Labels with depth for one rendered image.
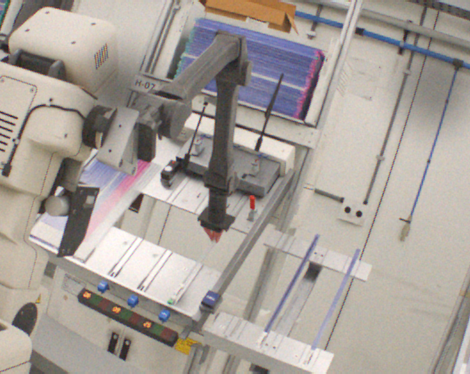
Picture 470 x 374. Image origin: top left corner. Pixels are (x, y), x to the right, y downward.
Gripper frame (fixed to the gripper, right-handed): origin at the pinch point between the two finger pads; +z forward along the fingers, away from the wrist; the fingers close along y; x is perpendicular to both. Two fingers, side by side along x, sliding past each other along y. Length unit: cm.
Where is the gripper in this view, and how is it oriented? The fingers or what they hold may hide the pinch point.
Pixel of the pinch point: (214, 239)
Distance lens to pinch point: 208.1
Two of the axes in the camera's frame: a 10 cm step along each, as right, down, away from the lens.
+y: -9.0, -3.2, 3.0
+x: -4.3, 5.4, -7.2
